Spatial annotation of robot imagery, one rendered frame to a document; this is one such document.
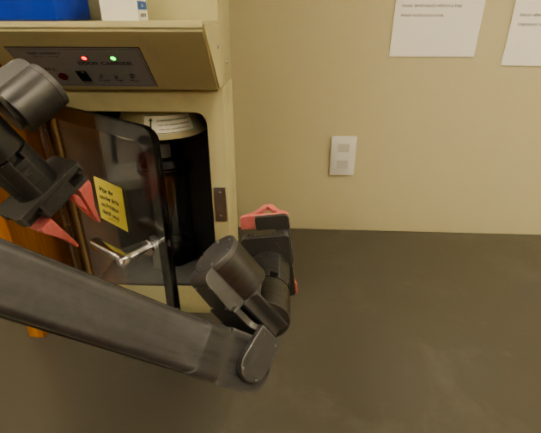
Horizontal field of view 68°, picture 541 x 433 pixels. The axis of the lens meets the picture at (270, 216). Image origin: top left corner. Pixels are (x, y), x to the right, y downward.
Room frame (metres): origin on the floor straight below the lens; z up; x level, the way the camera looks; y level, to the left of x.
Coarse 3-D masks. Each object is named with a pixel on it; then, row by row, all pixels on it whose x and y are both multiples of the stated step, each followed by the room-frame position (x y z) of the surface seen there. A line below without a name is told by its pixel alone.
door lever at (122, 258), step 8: (96, 240) 0.54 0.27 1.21; (96, 248) 0.53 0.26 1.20; (104, 248) 0.52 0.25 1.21; (112, 248) 0.51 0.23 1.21; (144, 248) 0.52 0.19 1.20; (152, 248) 0.52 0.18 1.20; (112, 256) 0.50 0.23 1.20; (120, 256) 0.49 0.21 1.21; (128, 256) 0.49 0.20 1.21; (136, 256) 0.51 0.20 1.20; (120, 264) 0.49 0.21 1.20; (128, 264) 0.49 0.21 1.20
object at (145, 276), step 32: (64, 128) 0.64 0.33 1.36; (96, 128) 0.58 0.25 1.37; (128, 128) 0.53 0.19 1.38; (96, 160) 0.59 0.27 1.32; (128, 160) 0.54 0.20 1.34; (128, 192) 0.55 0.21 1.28; (160, 192) 0.50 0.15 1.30; (96, 224) 0.62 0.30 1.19; (128, 224) 0.56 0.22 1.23; (160, 224) 0.51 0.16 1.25; (96, 256) 0.63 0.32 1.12; (160, 256) 0.51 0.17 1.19; (128, 288) 0.58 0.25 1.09; (160, 288) 0.52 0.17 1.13
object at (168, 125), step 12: (132, 120) 0.73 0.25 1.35; (144, 120) 0.72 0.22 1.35; (156, 120) 0.72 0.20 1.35; (168, 120) 0.72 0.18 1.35; (180, 120) 0.73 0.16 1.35; (192, 120) 0.75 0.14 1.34; (204, 120) 0.80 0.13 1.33; (156, 132) 0.71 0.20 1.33; (168, 132) 0.71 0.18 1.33; (180, 132) 0.72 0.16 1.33; (192, 132) 0.74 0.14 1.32
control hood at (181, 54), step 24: (0, 24) 0.59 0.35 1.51; (24, 24) 0.58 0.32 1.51; (48, 24) 0.58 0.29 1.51; (72, 24) 0.58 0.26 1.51; (96, 24) 0.58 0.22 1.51; (120, 24) 0.58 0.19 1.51; (144, 24) 0.57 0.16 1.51; (168, 24) 0.57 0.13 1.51; (192, 24) 0.57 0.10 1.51; (216, 24) 0.66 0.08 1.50; (0, 48) 0.61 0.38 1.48; (144, 48) 0.60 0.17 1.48; (168, 48) 0.60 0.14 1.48; (192, 48) 0.60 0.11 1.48; (216, 48) 0.65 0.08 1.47; (168, 72) 0.63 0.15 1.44; (192, 72) 0.63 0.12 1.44; (216, 72) 0.64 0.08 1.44
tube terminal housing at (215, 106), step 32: (96, 0) 0.70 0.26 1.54; (160, 0) 0.69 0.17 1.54; (192, 0) 0.69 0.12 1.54; (224, 0) 0.75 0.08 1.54; (224, 32) 0.73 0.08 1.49; (224, 64) 0.72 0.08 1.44; (96, 96) 0.70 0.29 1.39; (128, 96) 0.69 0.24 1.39; (160, 96) 0.69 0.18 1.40; (192, 96) 0.69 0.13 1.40; (224, 96) 0.70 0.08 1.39; (224, 128) 0.69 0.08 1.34; (224, 160) 0.69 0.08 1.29; (224, 224) 0.69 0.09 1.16; (192, 288) 0.69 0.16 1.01
